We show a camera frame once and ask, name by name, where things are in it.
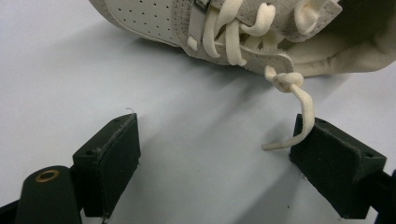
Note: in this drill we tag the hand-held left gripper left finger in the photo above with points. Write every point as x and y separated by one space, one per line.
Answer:
106 161

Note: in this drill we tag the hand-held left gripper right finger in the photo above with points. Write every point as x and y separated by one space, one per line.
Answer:
336 168

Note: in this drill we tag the cream shoelace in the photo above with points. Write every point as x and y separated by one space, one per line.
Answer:
306 109

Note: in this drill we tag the beige sneaker with yellow heel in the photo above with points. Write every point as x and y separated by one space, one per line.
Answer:
140 15

